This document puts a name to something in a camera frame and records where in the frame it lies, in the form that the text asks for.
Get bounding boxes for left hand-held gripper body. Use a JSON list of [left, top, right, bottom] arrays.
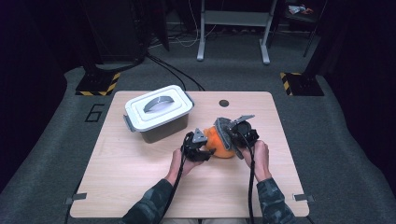
[[181, 128, 209, 162]]

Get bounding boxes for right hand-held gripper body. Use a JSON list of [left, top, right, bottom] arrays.
[[230, 115, 260, 148]]

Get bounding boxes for orange plush toy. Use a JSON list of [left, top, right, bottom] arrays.
[[204, 125, 237, 159]]

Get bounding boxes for grey fluffy cloth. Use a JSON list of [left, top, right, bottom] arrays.
[[213, 117, 246, 161]]

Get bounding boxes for person's left hand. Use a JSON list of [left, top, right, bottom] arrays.
[[163, 148, 204, 187]]

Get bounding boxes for person's right hand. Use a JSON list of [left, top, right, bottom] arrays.
[[242, 139, 273, 183]]

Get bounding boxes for black hazard-striped stand base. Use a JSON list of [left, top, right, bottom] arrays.
[[75, 71, 121, 97], [279, 72, 325, 97]]

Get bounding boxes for grey tape strip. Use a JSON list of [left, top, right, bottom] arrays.
[[292, 193, 315, 203], [64, 192, 88, 205]]

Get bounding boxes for orange and white small items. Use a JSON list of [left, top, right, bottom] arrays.
[[288, 4, 315, 16]]

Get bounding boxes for dark cabinet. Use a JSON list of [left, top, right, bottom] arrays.
[[78, 0, 148, 63]]

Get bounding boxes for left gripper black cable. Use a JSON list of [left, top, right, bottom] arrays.
[[162, 133, 192, 224]]

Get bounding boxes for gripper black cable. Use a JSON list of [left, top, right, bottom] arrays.
[[162, 133, 192, 224], [236, 132, 257, 224]]

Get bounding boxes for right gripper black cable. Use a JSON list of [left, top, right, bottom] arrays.
[[236, 132, 257, 224]]

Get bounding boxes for black floor cables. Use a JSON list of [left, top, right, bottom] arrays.
[[146, 54, 205, 92]]

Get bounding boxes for white floor cables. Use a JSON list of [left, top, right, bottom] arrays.
[[167, 0, 219, 49]]

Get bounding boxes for white metal desk frame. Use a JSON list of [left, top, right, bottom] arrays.
[[196, 0, 278, 65]]

